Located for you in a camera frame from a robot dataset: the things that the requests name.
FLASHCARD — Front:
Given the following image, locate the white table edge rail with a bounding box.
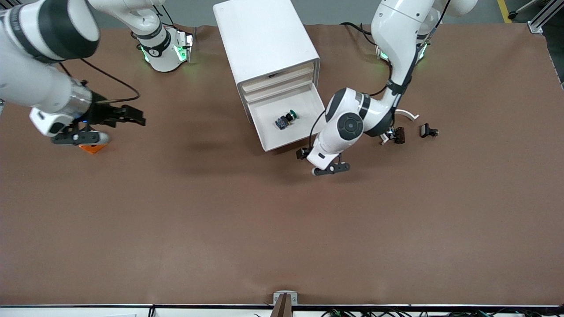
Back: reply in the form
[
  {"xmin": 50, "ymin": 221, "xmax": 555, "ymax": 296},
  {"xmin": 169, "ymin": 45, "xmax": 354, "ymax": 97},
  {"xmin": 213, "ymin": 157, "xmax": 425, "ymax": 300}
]
[{"xmin": 0, "ymin": 304, "xmax": 564, "ymax": 317}]

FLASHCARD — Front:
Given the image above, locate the small brown black component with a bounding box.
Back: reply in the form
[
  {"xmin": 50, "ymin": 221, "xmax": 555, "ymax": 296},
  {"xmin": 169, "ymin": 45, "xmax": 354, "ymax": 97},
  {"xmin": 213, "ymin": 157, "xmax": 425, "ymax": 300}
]
[{"xmin": 386, "ymin": 126, "xmax": 406, "ymax": 144}]

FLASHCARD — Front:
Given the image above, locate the aluminium frame profile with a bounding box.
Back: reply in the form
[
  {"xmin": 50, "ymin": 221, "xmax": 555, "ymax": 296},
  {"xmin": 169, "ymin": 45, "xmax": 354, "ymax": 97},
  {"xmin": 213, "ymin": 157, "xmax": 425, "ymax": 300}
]
[{"xmin": 509, "ymin": 0, "xmax": 564, "ymax": 34}]

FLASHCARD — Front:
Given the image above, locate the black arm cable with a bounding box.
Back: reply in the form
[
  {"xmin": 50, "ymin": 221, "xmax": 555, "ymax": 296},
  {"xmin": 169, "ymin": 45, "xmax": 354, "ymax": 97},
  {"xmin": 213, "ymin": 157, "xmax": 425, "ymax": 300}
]
[
  {"xmin": 57, "ymin": 59, "xmax": 141, "ymax": 106},
  {"xmin": 308, "ymin": 0, "xmax": 452, "ymax": 151}
]

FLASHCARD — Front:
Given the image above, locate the white curved plastic bracket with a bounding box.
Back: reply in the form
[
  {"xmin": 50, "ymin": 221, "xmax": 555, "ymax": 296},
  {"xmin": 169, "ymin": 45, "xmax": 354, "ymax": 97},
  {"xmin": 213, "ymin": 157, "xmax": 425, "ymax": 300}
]
[{"xmin": 380, "ymin": 109, "xmax": 420, "ymax": 146}]

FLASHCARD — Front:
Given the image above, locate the grey metal bracket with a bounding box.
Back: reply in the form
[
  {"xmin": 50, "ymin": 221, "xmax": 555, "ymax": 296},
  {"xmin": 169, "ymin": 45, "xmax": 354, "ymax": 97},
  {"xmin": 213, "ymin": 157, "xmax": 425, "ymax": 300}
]
[{"xmin": 270, "ymin": 291, "xmax": 298, "ymax": 317}]

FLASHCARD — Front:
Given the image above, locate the orange block with hole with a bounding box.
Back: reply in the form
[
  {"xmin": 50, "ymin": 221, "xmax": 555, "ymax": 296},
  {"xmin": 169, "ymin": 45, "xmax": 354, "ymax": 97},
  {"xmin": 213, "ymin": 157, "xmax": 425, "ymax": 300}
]
[{"xmin": 78, "ymin": 143, "xmax": 109, "ymax": 155}]

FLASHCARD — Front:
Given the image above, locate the black cable bundle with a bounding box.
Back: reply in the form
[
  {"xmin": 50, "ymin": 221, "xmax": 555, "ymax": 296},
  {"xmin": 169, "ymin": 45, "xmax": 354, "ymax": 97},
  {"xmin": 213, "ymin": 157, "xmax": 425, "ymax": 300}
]
[{"xmin": 321, "ymin": 308, "xmax": 564, "ymax": 317}]

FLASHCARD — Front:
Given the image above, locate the green push button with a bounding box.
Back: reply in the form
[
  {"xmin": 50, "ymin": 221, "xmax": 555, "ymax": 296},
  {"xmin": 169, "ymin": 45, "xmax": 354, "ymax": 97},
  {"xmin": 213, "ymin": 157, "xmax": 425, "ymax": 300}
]
[{"xmin": 275, "ymin": 111, "xmax": 298, "ymax": 131}]

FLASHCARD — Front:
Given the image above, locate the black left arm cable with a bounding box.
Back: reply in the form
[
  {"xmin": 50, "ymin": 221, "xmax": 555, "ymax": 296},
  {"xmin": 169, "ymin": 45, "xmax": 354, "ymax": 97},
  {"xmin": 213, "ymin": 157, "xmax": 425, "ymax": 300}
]
[{"xmin": 308, "ymin": 0, "xmax": 452, "ymax": 151}]

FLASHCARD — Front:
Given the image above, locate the brown table cover sheet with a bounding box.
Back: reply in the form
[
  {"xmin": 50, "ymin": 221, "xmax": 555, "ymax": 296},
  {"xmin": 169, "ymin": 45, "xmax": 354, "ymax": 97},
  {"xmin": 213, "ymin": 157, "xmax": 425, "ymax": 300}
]
[{"xmin": 0, "ymin": 22, "xmax": 564, "ymax": 307}]

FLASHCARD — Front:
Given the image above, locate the black base cable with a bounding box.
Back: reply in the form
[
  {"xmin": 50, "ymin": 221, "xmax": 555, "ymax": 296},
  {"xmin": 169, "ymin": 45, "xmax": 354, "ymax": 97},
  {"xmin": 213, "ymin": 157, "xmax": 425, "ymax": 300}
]
[
  {"xmin": 148, "ymin": 4, "xmax": 177, "ymax": 29},
  {"xmin": 339, "ymin": 21, "xmax": 380, "ymax": 45}
]

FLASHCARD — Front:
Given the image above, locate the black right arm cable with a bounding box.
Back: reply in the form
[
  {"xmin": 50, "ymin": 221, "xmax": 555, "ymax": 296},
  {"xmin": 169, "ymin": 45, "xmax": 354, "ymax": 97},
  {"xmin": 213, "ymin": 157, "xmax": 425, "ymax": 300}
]
[{"xmin": 57, "ymin": 59, "xmax": 141, "ymax": 106}]

